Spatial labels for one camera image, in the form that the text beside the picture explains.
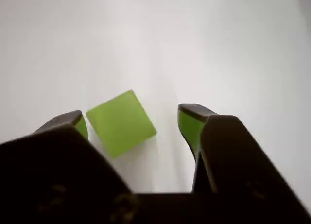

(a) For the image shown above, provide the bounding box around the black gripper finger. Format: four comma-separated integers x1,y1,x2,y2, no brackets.
177,103,311,224
0,109,142,224

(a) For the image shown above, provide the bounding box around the green cube block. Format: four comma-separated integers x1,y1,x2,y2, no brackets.
85,89,158,159

